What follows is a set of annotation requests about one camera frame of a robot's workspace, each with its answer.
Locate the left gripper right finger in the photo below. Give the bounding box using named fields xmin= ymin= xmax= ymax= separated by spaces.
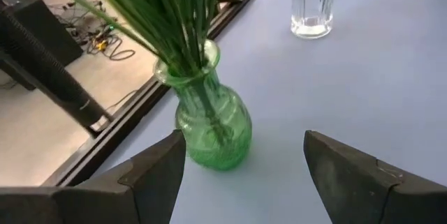
xmin=302 ymin=129 xmax=447 ymax=224

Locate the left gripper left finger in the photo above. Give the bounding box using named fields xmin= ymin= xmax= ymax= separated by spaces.
xmin=0 ymin=129 xmax=187 ymax=224

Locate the clear ribbed glass vase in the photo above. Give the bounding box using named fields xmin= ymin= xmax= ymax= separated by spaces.
xmin=290 ymin=0 xmax=339 ymax=40

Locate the green glass vase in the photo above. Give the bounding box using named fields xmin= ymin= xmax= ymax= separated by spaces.
xmin=152 ymin=38 xmax=254 ymax=172

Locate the blue-grey table mat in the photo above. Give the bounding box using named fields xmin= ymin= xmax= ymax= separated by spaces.
xmin=92 ymin=0 xmax=447 ymax=224

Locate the black box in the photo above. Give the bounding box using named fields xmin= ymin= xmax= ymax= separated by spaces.
xmin=0 ymin=0 xmax=85 ymax=91

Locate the black aluminium table frame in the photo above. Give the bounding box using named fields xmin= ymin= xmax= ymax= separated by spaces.
xmin=41 ymin=0 xmax=447 ymax=187

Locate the black round post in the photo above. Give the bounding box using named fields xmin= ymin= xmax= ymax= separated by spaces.
xmin=0 ymin=0 xmax=113 ymax=138

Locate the black looped loose cable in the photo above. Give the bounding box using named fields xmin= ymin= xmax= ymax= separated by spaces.
xmin=85 ymin=31 xmax=137 ymax=61

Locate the yellow plug with cable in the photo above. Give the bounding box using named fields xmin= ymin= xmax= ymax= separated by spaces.
xmin=94 ymin=38 xmax=110 ymax=52

